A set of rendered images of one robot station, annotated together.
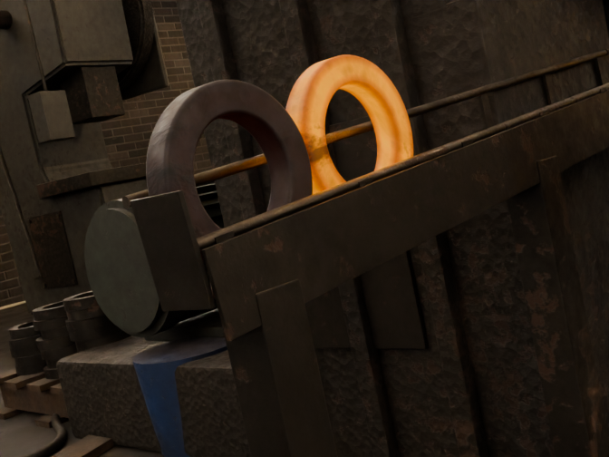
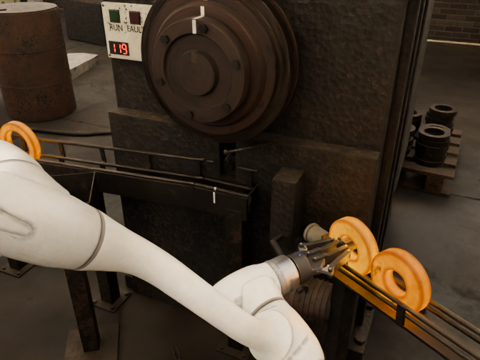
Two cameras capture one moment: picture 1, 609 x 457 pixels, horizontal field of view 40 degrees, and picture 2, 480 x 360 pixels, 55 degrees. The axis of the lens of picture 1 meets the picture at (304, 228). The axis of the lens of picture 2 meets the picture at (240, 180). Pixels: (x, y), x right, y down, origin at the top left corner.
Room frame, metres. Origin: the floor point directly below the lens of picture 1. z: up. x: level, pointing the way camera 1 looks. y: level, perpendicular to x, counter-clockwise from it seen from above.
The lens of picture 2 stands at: (1.18, -1.97, 1.47)
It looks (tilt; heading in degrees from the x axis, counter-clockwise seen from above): 29 degrees down; 69
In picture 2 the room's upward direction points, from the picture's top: straight up
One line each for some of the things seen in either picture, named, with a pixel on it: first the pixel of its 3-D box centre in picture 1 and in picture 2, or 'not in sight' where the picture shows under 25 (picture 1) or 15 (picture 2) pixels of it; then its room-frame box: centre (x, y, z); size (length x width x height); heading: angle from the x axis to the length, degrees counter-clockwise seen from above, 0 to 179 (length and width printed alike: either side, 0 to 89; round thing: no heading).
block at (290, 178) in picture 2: not in sight; (287, 206); (1.76, -0.87, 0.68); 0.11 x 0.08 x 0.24; 45
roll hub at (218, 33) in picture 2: not in sight; (199, 71); (1.51, -0.78, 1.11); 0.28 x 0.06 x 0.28; 135
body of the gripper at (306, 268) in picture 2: not in sight; (306, 263); (1.64, -1.20, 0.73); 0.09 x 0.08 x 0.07; 10
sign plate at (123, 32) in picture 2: not in sight; (138, 33); (1.42, -0.40, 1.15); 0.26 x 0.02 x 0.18; 135
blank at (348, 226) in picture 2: not in sight; (353, 246); (1.80, -1.17, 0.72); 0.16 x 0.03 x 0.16; 100
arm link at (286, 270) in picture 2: not in sight; (281, 275); (1.57, -1.21, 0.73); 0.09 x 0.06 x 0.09; 100
